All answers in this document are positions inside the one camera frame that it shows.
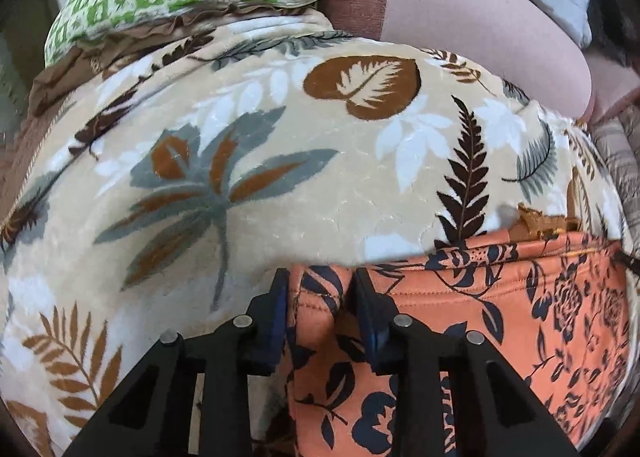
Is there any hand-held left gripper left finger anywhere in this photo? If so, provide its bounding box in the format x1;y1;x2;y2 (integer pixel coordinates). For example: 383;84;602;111
62;267;292;457

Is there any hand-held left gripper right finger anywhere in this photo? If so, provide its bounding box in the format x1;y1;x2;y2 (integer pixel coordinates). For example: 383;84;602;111
352;267;582;457

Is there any orange floral shirt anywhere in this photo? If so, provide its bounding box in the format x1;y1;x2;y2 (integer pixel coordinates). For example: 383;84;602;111
286;229;635;457

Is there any beige leaf print blanket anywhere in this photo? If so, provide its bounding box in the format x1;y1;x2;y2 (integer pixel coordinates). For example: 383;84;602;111
0;7;632;457

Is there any striped floral pillow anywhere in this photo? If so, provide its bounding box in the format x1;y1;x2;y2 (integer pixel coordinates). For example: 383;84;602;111
589;116;640;250

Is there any pink and brown bolster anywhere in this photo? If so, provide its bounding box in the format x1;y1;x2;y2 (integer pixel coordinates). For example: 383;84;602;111
320;0;594;126

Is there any pink and brown cushion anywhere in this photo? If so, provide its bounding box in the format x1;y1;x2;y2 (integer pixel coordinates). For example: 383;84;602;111
586;81;640;128

